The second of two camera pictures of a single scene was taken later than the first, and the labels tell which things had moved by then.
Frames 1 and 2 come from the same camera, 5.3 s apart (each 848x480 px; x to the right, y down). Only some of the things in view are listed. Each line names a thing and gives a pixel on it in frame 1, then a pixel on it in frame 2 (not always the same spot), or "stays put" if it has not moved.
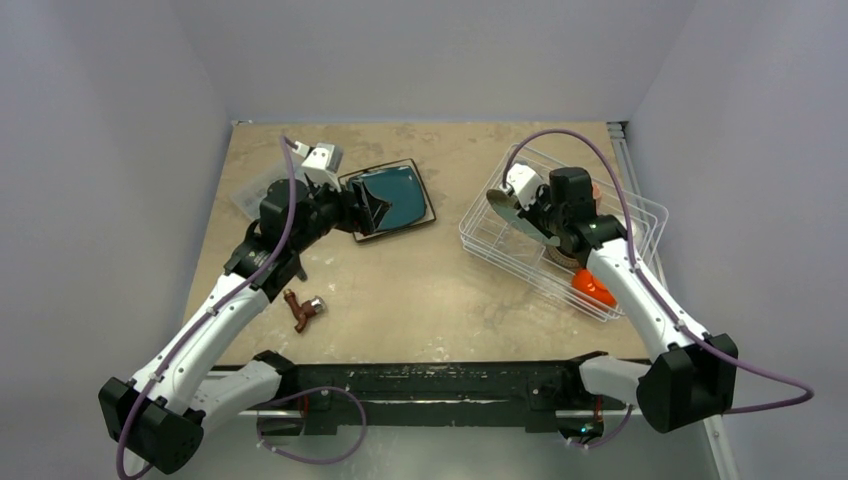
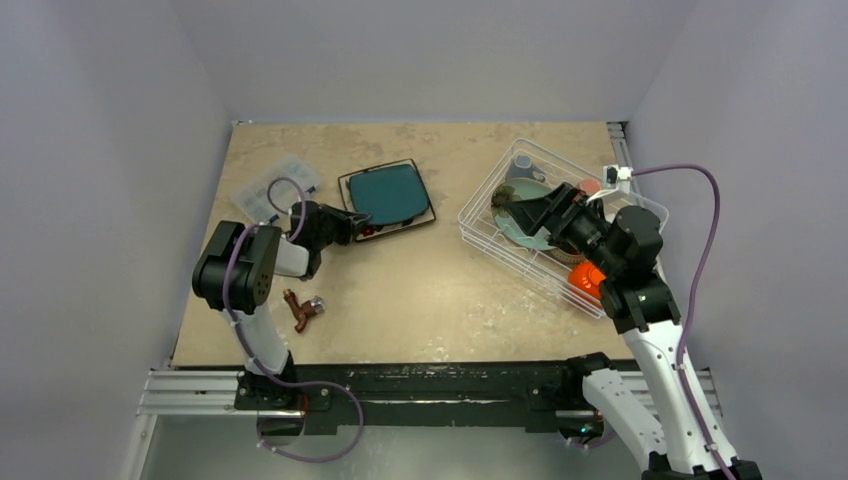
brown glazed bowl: (550, 252) stays put
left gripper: (359, 209) to (349, 222)
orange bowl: (583, 279) stays put
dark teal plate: (399, 186) stays put
